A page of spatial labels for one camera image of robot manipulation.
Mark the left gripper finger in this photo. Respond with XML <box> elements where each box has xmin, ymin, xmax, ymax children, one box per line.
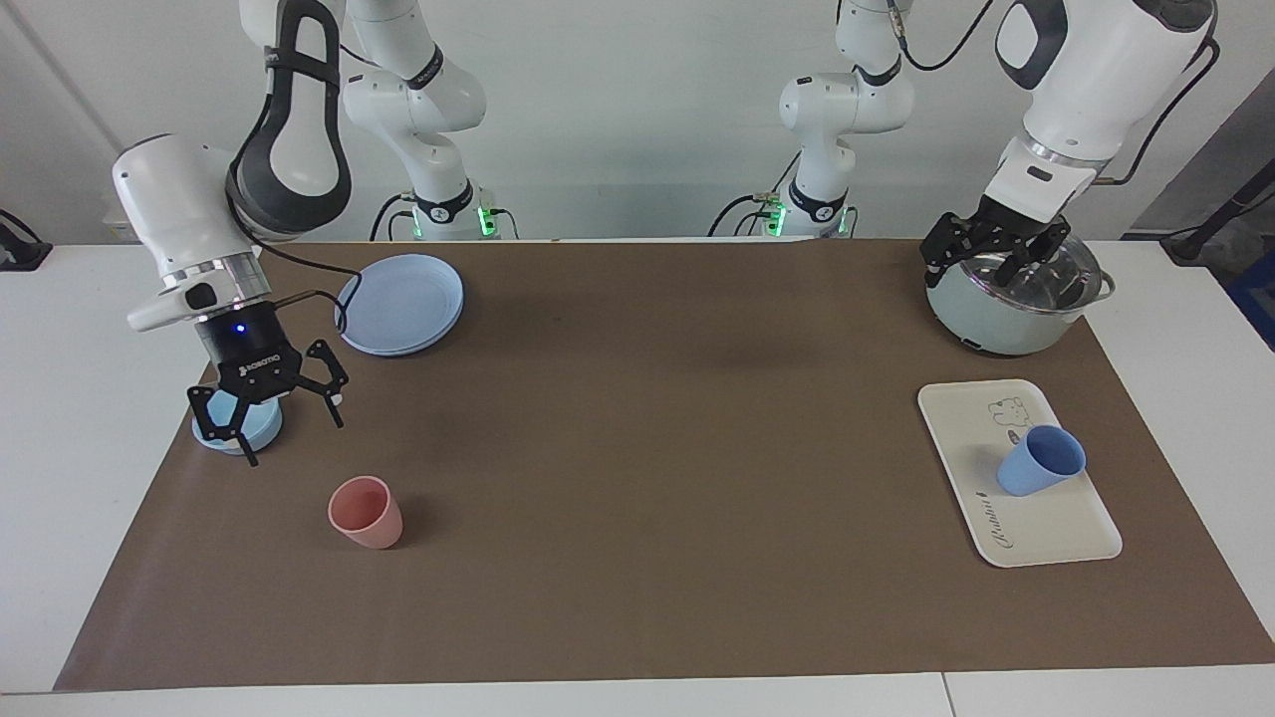
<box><xmin>991</xmin><ymin>227</ymin><xmax>1074</xmax><ymax>288</ymax></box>
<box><xmin>920</xmin><ymin>214</ymin><xmax>987</xmax><ymax>290</ymax></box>

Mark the cream rabbit print tray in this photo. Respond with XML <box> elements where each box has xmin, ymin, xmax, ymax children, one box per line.
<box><xmin>916</xmin><ymin>379</ymin><xmax>1124</xmax><ymax>569</ymax></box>

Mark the black stand leg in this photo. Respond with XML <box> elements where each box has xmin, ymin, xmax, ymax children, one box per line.
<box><xmin>1160</xmin><ymin>164</ymin><xmax>1275</xmax><ymax>265</ymax></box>

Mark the glass pot lid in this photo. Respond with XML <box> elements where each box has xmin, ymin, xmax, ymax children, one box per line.
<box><xmin>931</xmin><ymin>239</ymin><xmax>1105</xmax><ymax>318</ymax></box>

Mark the light blue bowl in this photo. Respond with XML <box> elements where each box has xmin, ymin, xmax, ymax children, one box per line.
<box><xmin>191</xmin><ymin>388</ymin><xmax>285</xmax><ymax>456</ymax></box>

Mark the brown table mat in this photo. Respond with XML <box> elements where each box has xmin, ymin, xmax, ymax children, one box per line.
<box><xmin>55</xmin><ymin>239</ymin><xmax>1275</xmax><ymax>691</ymax></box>

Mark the blue ribbed cup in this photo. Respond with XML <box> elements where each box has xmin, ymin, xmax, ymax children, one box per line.
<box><xmin>997</xmin><ymin>425</ymin><xmax>1087</xmax><ymax>497</ymax></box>

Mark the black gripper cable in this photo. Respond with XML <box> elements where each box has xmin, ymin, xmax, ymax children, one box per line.
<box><xmin>227</xmin><ymin>184</ymin><xmax>365</xmax><ymax>336</ymax></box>
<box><xmin>1096</xmin><ymin>10</ymin><xmax>1221</xmax><ymax>185</ymax></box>

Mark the pink cup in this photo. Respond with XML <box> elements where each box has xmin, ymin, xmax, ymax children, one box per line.
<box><xmin>328</xmin><ymin>475</ymin><xmax>404</xmax><ymax>550</ymax></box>

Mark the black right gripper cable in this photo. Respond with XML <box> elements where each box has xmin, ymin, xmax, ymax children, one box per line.
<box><xmin>227</xmin><ymin>184</ymin><xmax>365</xmax><ymax>336</ymax></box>

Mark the pale green cooking pot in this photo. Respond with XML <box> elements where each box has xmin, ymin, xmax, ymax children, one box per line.
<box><xmin>925</xmin><ymin>234</ymin><xmax>1117</xmax><ymax>357</ymax></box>

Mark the blue crate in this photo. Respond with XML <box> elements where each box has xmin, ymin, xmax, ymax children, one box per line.
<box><xmin>1227</xmin><ymin>247</ymin><xmax>1275</xmax><ymax>352</ymax></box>

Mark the black arm link cable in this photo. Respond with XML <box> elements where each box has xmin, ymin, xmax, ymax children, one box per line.
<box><xmin>892</xmin><ymin>0</ymin><xmax>997</xmax><ymax>73</ymax></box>

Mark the black base cable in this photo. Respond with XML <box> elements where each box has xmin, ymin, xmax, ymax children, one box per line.
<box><xmin>371</xmin><ymin>192</ymin><xmax>414</xmax><ymax>241</ymax></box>
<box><xmin>707</xmin><ymin>189</ymin><xmax>793</xmax><ymax>238</ymax></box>

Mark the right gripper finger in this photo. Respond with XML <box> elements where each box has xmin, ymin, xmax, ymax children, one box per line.
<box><xmin>189</xmin><ymin>383</ymin><xmax>260</xmax><ymax>467</ymax></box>
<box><xmin>299</xmin><ymin>340</ymin><xmax>350</xmax><ymax>430</ymax></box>

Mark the black table clamp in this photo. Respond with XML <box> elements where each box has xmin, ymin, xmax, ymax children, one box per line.
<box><xmin>0</xmin><ymin>209</ymin><xmax>53</xmax><ymax>272</ymax></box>

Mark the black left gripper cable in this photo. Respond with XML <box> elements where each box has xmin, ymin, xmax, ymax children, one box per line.
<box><xmin>1096</xmin><ymin>10</ymin><xmax>1221</xmax><ymax>185</ymax></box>

